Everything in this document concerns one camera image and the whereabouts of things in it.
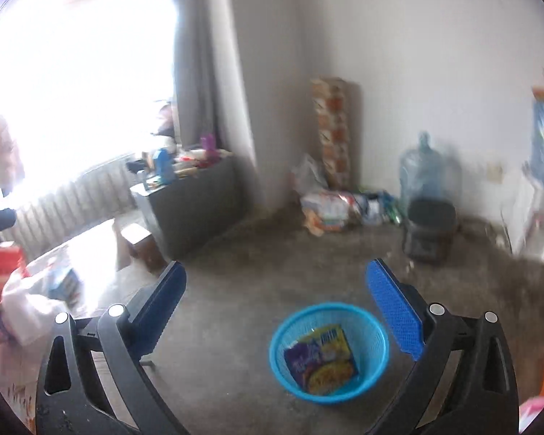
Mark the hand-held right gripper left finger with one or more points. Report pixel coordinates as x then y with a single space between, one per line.
163 308

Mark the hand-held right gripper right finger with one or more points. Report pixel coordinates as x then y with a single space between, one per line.
394 308

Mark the purple yellow noodle packet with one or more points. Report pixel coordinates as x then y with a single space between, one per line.
322 358

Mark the blue plastic mesh basket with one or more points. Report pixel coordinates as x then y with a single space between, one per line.
335 393

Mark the red white snack packet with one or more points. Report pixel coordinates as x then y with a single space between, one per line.
2 272

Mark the wooden stool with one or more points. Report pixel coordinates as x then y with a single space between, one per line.
140 244

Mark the black rice cooker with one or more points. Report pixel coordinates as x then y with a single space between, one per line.
428 231

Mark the blue white carton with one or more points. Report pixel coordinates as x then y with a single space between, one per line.
65 283

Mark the heap of bags and cans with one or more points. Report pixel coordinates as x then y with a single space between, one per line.
378 206

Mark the grey cabinet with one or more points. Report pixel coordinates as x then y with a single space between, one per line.
195 208

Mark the pile of flattened packaging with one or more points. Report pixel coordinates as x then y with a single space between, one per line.
328 213

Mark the clear water jug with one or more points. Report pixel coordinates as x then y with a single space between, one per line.
424 176

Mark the white radiator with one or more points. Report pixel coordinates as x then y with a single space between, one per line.
72 204

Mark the blue bottle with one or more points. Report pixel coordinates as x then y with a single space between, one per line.
165 167

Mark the floral tablecloth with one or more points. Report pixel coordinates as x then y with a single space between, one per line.
9 371

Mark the purple cup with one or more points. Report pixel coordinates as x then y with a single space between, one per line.
207 147

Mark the white water dispenser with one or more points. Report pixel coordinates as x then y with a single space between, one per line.
537 208

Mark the stack of brown cartons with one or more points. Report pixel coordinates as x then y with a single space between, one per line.
333 136

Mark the hanging pink garment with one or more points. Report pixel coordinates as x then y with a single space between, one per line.
2 149

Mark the grey curtain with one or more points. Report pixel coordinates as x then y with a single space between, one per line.
199 54

